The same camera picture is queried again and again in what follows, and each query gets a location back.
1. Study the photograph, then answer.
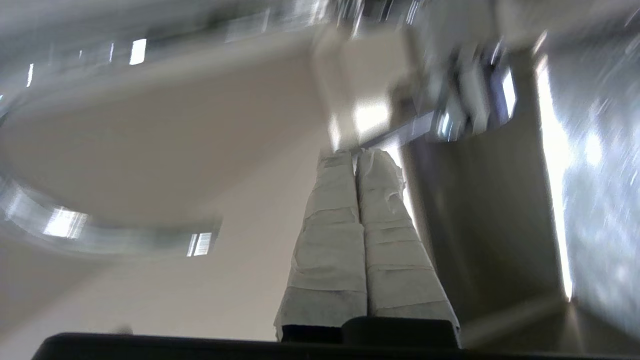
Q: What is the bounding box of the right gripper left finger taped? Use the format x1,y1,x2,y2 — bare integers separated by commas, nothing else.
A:
274,150,369,343

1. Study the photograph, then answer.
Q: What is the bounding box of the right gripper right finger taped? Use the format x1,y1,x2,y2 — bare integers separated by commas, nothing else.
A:
355,147,462,347

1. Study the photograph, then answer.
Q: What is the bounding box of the chrome gooseneck faucet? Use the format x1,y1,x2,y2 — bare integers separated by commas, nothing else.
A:
0,0,518,258

